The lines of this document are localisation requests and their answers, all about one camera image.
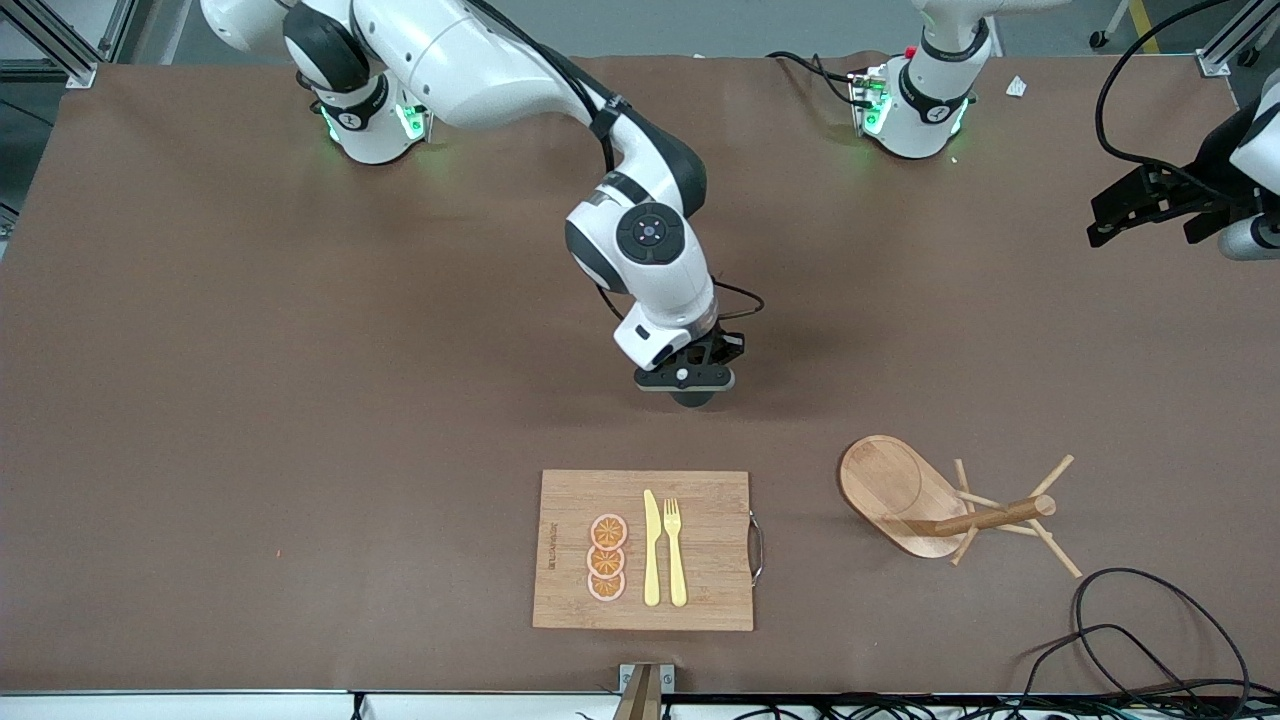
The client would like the wooden mug rack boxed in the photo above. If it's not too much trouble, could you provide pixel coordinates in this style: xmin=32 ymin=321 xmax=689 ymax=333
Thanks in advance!
xmin=838 ymin=435 xmax=1084 ymax=580

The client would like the bamboo cutting board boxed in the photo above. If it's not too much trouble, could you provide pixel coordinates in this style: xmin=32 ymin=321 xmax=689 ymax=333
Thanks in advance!
xmin=532 ymin=470 xmax=764 ymax=632

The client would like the yellow plastic knife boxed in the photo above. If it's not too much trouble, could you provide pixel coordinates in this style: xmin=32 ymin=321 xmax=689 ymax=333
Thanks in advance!
xmin=643 ymin=489 xmax=662 ymax=607

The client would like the yellow plastic fork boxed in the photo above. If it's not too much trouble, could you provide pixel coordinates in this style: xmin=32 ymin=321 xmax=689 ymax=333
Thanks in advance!
xmin=664 ymin=498 xmax=689 ymax=608

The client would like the brown table cover sheet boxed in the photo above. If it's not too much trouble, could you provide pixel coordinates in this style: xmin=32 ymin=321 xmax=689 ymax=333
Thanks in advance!
xmin=0 ymin=52 xmax=1280 ymax=694

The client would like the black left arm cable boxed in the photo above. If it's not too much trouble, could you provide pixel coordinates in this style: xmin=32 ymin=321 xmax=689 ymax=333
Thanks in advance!
xmin=1096 ymin=0 xmax=1216 ymax=189

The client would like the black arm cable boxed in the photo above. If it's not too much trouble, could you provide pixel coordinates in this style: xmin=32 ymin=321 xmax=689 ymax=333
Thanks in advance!
xmin=465 ymin=0 xmax=767 ymax=326
xmin=1096 ymin=0 xmax=1216 ymax=189

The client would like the aluminium frame profile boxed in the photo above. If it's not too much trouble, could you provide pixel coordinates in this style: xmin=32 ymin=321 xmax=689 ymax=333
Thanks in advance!
xmin=0 ymin=0 xmax=136 ymax=89
xmin=1197 ymin=0 xmax=1280 ymax=77

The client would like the black left base cable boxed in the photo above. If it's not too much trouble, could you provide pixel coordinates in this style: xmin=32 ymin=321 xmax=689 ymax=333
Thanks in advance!
xmin=767 ymin=50 xmax=863 ymax=107

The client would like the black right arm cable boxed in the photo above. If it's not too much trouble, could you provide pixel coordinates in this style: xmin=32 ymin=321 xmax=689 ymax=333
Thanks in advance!
xmin=465 ymin=0 xmax=767 ymax=326

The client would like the metal table bracket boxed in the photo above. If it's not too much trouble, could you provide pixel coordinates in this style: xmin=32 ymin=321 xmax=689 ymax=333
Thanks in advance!
xmin=619 ymin=663 xmax=675 ymax=696

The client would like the black cable large loop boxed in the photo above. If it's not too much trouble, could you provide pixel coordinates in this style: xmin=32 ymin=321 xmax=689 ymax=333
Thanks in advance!
xmin=1073 ymin=567 xmax=1251 ymax=706

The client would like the black cable small loop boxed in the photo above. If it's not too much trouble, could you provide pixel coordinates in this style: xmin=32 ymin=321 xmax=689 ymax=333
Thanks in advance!
xmin=1020 ymin=624 xmax=1201 ymax=703

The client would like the white table edge rail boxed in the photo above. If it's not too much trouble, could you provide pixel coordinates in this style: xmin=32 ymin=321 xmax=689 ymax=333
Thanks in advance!
xmin=0 ymin=690 xmax=1280 ymax=720

